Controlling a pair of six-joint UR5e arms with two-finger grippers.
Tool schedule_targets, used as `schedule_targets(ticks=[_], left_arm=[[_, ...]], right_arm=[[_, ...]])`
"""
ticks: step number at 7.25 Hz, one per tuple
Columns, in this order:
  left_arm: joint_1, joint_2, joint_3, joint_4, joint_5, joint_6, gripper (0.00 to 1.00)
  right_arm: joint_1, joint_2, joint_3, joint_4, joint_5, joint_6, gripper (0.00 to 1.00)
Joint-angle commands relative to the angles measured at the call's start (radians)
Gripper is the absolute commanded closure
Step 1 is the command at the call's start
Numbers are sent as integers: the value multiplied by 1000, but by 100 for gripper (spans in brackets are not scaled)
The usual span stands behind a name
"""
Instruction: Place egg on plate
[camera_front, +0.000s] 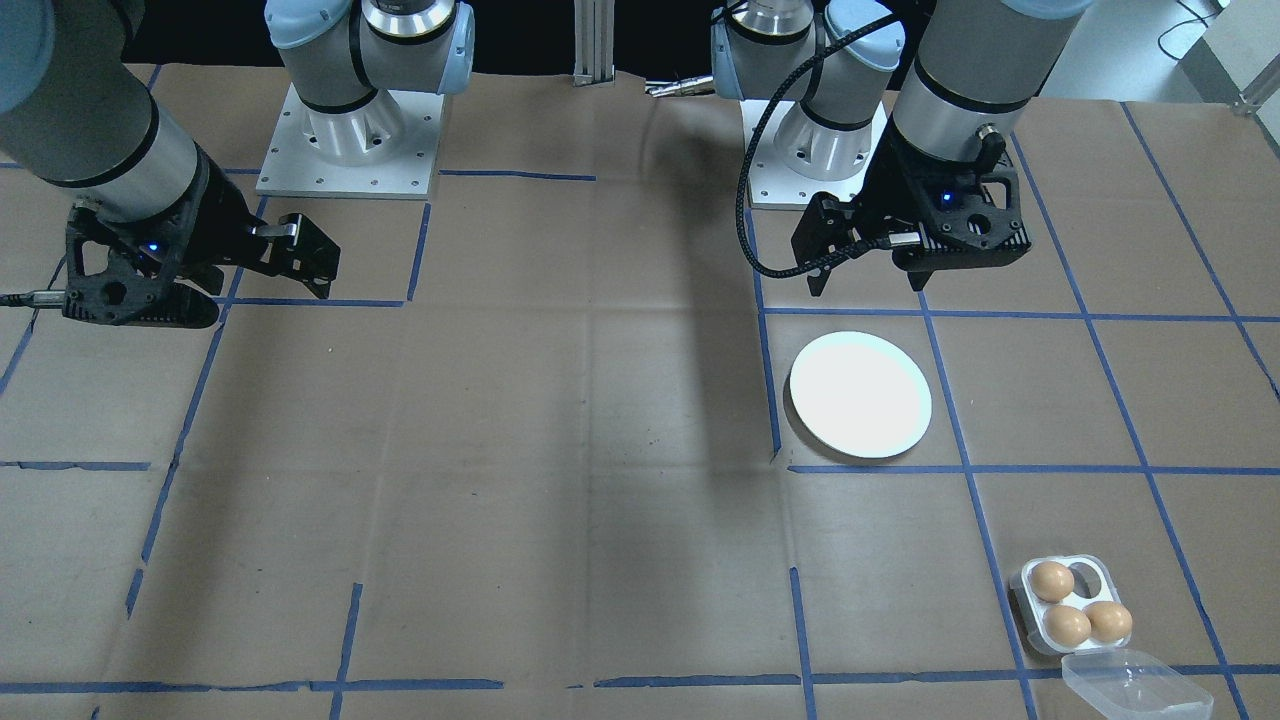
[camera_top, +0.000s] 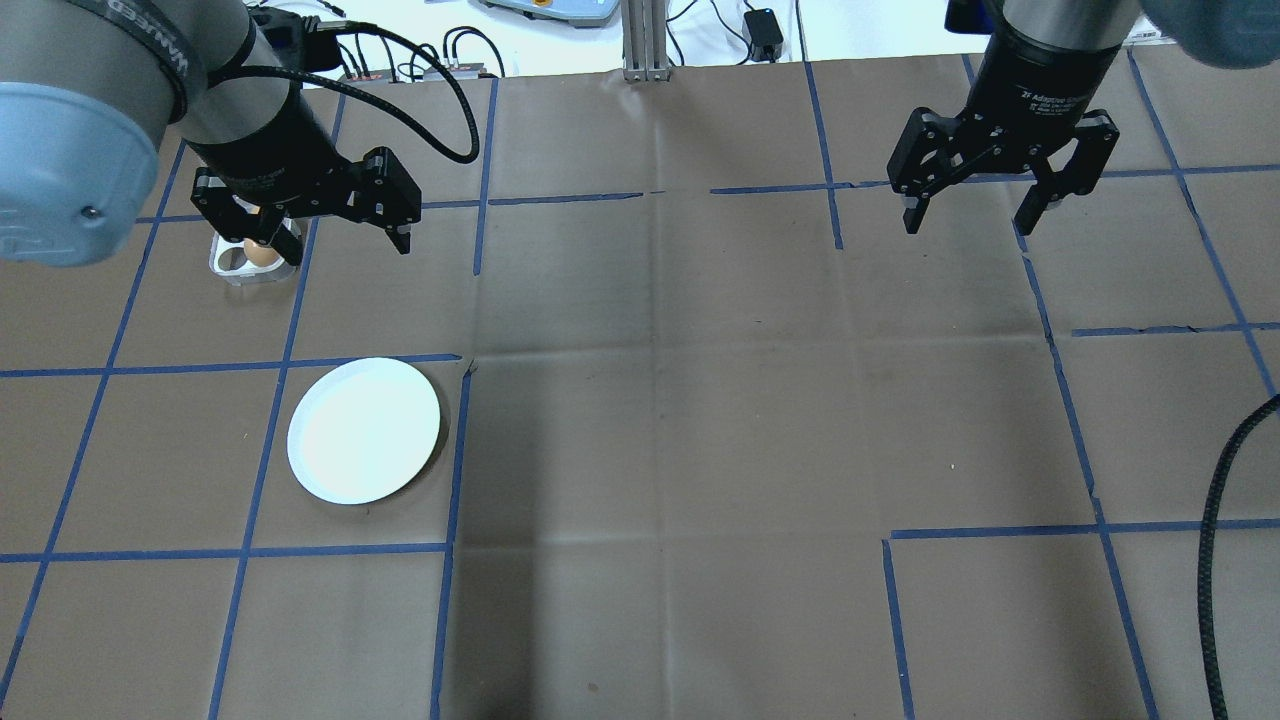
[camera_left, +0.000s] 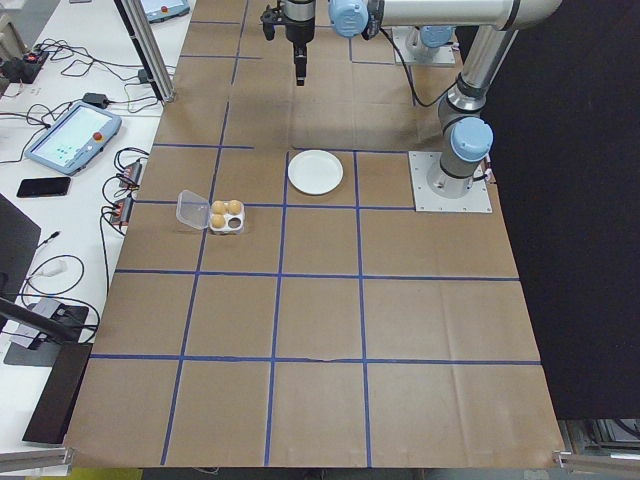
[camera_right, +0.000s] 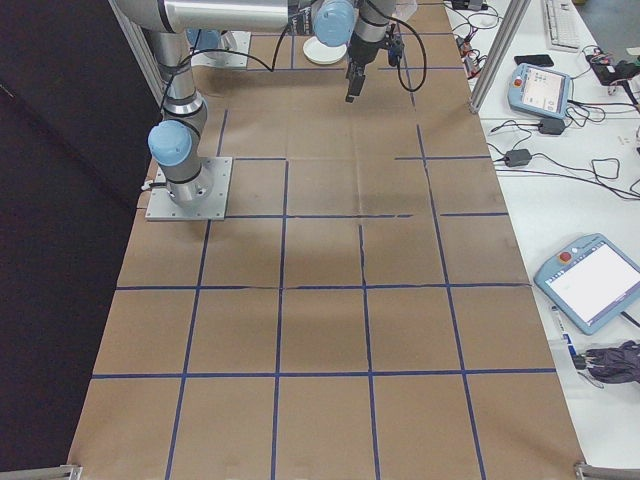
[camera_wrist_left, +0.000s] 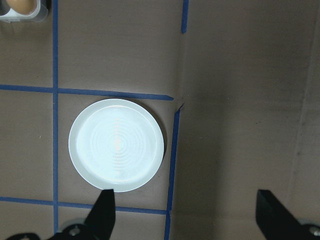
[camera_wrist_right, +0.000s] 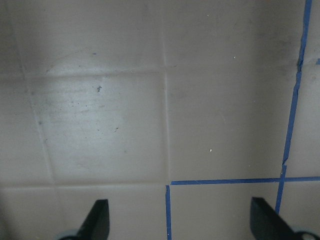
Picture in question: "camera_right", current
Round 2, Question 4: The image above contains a black smartphone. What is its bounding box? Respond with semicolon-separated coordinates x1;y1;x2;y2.
513;53;555;69

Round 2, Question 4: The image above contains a white keyboard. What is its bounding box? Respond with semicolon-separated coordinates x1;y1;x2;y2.
542;0;584;52

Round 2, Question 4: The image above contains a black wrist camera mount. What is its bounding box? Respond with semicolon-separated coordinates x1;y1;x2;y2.
384;29;405;69

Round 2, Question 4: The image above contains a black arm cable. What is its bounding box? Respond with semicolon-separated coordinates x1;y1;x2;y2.
159;14;301;109

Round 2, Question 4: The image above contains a dark cable bundle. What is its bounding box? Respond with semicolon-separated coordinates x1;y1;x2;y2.
574;339;640;389

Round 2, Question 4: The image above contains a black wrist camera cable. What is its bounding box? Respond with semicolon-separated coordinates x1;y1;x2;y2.
387;14;429;94

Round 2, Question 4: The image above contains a black frame cover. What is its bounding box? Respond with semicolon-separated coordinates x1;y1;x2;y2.
0;0;165;469

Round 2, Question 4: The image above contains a metal corner bracket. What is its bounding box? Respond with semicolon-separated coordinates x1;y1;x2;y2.
573;462;609;480
19;463;82;480

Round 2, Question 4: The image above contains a black electronics cluster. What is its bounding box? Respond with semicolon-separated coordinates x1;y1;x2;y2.
582;44;640;96

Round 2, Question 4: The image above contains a white marker pen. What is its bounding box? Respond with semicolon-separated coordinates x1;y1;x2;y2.
549;302;576;356

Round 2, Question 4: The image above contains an aluminium frame bar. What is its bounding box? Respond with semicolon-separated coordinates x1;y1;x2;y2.
467;0;532;115
107;0;166;109

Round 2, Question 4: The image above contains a white square base plate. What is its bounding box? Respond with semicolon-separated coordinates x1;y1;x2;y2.
192;30;251;69
144;156;235;222

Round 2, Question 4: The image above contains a white work table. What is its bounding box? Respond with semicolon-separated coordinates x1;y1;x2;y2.
443;0;640;480

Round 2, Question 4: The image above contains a white bowl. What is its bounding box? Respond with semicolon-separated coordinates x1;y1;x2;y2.
303;35;347;65

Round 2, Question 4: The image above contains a grey blue teach pendant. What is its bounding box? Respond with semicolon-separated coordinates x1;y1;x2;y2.
532;232;640;335
507;62;574;121

